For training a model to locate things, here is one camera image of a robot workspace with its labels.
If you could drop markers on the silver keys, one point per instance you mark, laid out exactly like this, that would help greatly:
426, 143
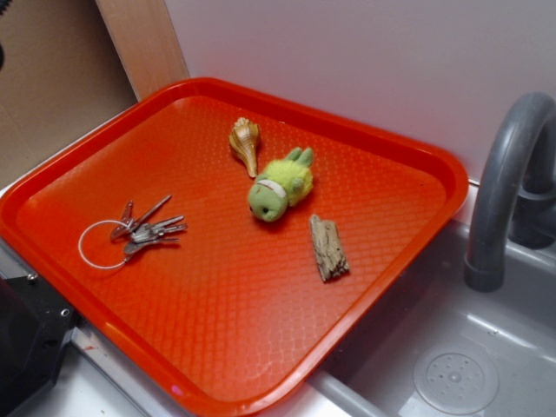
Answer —
138, 232

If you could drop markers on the grey toy faucet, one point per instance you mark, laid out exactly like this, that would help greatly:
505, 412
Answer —
516, 197

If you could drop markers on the tan conch seashell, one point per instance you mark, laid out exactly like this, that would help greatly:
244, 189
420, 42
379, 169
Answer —
243, 141

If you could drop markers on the grey toy sink basin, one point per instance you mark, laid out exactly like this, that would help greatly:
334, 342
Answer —
431, 346

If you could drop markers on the orange plastic tray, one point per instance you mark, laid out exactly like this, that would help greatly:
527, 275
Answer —
235, 316

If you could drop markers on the light wooden board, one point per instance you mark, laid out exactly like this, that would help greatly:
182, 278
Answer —
146, 43

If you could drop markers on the small driftwood piece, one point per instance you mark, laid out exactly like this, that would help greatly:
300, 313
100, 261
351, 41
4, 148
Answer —
329, 254

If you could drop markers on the green yellow plush toy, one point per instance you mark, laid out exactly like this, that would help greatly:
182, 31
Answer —
283, 184

